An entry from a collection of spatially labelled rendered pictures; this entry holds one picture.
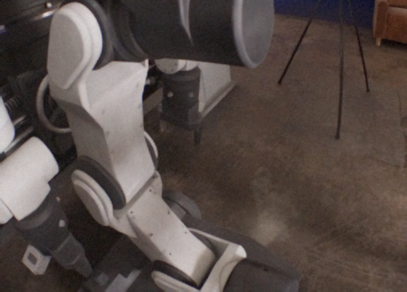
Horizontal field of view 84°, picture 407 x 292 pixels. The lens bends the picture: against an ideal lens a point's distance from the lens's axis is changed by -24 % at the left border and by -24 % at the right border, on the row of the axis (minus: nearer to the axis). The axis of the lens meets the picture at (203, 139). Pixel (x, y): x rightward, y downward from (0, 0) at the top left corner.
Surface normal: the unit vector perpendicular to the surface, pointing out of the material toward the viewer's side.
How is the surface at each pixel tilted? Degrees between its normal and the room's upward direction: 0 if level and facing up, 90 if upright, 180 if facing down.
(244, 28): 90
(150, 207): 60
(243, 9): 90
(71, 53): 90
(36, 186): 102
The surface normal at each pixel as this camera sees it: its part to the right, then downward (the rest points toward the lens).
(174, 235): 0.70, -0.20
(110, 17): 0.26, 0.39
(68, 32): -0.48, 0.58
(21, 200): 0.87, 0.38
